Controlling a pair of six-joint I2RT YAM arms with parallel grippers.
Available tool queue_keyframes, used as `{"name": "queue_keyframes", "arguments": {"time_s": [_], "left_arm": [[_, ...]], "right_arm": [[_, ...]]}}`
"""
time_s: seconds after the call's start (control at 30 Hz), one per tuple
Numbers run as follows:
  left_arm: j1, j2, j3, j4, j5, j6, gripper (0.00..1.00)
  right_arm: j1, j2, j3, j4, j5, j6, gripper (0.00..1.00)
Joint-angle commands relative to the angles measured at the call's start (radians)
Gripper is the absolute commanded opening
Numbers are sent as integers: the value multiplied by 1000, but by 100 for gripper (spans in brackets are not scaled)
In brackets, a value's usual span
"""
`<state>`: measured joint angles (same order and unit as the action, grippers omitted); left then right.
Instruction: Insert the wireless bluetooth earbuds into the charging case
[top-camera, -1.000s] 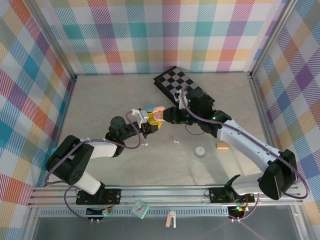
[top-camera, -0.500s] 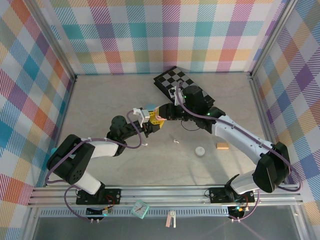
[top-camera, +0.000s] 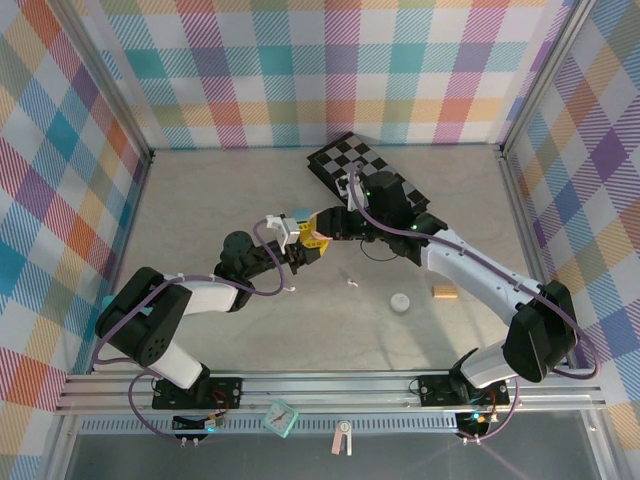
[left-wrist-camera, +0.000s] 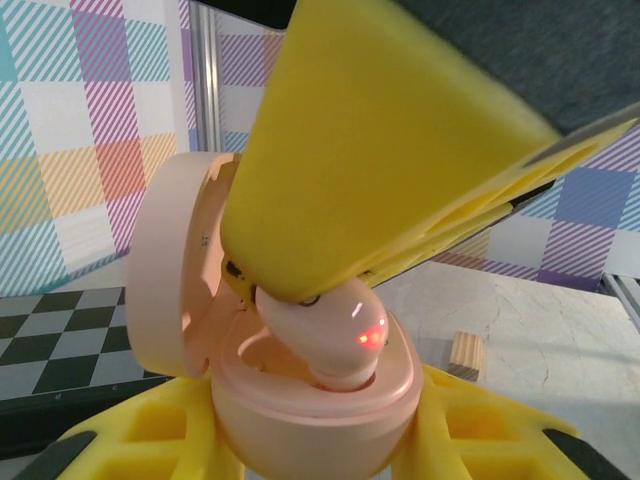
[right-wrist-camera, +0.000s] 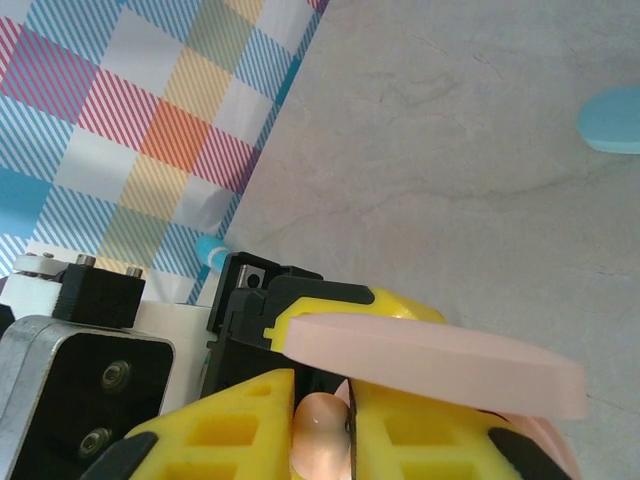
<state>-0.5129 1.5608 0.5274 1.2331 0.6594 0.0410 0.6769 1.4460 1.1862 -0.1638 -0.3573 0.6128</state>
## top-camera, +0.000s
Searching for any thin black cable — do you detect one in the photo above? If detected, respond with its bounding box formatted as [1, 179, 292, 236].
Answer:
[360, 239, 404, 262]

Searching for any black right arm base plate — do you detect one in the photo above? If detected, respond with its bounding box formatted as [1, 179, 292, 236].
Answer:
[417, 373, 512, 407]

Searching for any black grey folding chessboard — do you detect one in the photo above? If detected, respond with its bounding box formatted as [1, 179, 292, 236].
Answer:
[305, 131, 431, 214]

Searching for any aluminium frame post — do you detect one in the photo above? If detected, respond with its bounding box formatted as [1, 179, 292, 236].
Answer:
[497, 0, 597, 157]
[59, 0, 157, 164]

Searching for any aluminium side rail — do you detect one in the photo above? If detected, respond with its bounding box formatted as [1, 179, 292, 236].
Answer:
[89, 149, 157, 375]
[497, 147, 571, 370]

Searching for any pink white key tag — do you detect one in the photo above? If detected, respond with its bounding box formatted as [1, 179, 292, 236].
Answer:
[332, 421, 354, 457]

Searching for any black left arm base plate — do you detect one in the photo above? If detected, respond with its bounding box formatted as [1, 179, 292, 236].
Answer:
[151, 377, 245, 410]

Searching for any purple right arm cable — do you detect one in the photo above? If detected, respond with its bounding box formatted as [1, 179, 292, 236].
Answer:
[348, 160, 601, 446]

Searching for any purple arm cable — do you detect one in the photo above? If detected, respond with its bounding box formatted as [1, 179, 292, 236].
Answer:
[92, 219, 296, 446]
[348, 160, 601, 446]

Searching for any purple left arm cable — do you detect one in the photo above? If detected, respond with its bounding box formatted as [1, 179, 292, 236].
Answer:
[92, 219, 296, 446]

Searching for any perforated grey cable duct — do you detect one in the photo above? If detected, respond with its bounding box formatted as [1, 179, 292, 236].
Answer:
[79, 418, 464, 434]

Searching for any teal square alarm clock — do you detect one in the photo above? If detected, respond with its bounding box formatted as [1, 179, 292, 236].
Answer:
[261, 399, 300, 440]

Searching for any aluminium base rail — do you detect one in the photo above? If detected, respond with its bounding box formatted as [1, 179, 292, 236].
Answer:
[53, 372, 607, 415]

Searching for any teal cylindrical tube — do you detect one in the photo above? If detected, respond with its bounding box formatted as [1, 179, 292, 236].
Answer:
[101, 294, 151, 317]

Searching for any small electronics board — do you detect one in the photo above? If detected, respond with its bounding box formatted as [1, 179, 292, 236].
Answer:
[455, 410, 494, 437]
[172, 413, 227, 432]

